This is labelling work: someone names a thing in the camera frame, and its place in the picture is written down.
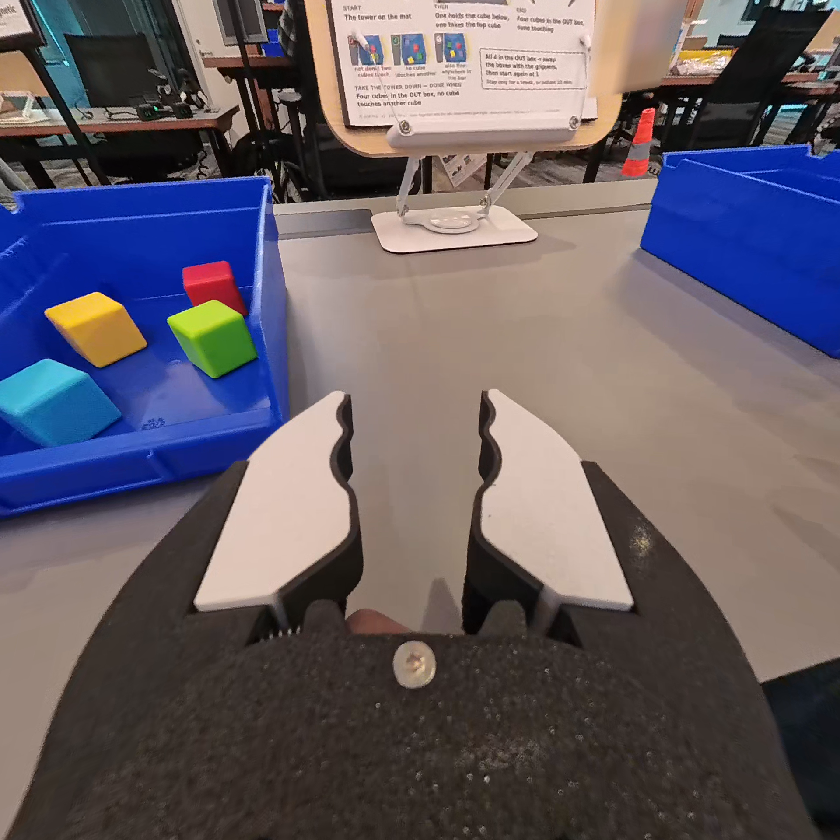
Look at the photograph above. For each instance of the green cube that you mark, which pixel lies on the green cube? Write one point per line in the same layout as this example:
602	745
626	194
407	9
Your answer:
213	338

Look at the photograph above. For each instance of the yellow cube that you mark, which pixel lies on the yellow cube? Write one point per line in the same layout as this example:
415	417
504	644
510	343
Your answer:
95	328

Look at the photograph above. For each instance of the wooden board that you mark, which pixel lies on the wooden board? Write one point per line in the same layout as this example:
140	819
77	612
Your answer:
604	124

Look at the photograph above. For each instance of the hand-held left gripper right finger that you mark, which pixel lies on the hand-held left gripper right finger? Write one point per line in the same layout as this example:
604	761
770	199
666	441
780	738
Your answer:
551	525

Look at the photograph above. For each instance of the wooden background table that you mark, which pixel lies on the wooden background table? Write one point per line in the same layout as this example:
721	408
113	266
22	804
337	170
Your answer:
98	123

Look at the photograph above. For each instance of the light blue cube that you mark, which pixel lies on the light blue cube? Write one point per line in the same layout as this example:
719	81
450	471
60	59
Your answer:
56	403

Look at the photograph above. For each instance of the blue plastic bin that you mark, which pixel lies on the blue plastic bin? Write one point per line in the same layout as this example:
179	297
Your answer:
754	262
164	453

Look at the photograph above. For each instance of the printed instruction sheet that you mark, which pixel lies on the printed instruction sheet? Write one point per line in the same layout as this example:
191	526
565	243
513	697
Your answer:
459	59

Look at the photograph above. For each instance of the person's leg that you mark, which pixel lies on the person's leg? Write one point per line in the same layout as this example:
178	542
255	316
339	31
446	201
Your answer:
807	754

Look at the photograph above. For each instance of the red cube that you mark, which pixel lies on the red cube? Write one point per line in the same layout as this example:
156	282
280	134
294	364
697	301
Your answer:
213	285

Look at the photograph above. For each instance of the orange traffic cone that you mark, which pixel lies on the orange traffic cone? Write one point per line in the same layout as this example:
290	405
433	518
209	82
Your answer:
640	148

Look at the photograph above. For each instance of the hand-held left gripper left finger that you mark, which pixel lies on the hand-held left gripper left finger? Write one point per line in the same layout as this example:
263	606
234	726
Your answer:
282	525

